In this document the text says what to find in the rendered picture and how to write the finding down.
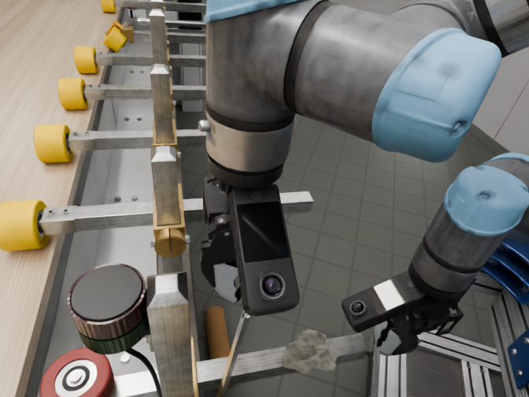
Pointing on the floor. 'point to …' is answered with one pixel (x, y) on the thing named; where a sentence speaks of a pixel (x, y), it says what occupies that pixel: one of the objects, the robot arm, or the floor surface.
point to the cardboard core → (216, 332)
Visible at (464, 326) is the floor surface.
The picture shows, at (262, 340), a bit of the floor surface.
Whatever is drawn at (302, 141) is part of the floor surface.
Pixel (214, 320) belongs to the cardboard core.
